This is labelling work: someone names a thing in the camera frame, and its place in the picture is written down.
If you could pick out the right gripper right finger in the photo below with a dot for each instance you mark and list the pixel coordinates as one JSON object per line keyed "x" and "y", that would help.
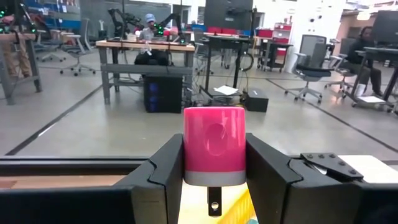
{"x": 311, "y": 202}

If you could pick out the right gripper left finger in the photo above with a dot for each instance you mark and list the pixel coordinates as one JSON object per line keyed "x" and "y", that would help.
{"x": 93, "y": 205}

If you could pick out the yellow plastic basket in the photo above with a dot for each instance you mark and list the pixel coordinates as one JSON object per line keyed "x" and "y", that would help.
{"x": 239, "y": 208}

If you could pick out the pink wall charger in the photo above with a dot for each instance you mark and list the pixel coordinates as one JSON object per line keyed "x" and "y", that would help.
{"x": 214, "y": 140}

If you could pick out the black background robot arm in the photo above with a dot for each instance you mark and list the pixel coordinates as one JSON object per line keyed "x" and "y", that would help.
{"x": 122, "y": 20}
{"x": 172, "y": 25}

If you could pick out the grey office chair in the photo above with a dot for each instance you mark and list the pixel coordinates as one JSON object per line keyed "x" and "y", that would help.
{"x": 311, "y": 62}
{"x": 77, "y": 46}

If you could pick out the black floor box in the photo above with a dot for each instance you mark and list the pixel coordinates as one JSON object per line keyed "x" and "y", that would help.
{"x": 256, "y": 99}

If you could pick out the black computer tower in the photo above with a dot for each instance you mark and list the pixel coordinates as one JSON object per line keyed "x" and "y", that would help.
{"x": 163, "y": 93}

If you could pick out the white paper sheet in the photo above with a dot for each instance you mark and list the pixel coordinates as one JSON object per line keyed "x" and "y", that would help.
{"x": 225, "y": 90}

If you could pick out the person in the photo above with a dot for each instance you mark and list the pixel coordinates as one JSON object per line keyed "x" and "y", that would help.
{"x": 150, "y": 31}
{"x": 360, "y": 53}
{"x": 15, "y": 59}

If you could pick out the black standing desk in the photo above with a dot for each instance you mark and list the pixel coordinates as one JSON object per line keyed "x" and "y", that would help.
{"x": 227, "y": 39}
{"x": 379, "y": 51}

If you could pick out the wooden top workbench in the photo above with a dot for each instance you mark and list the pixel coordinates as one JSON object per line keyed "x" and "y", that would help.
{"x": 146, "y": 46}
{"x": 18, "y": 36}

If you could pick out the red parts shelf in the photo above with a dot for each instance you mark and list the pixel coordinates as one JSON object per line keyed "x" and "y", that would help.
{"x": 276, "y": 34}

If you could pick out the black monitor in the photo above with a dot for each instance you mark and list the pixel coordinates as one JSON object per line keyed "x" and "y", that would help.
{"x": 385, "y": 26}
{"x": 228, "y": 14}

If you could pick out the black aluminium table frame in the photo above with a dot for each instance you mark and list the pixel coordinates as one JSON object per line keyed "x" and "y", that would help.
{"x": 62, "y": 166}

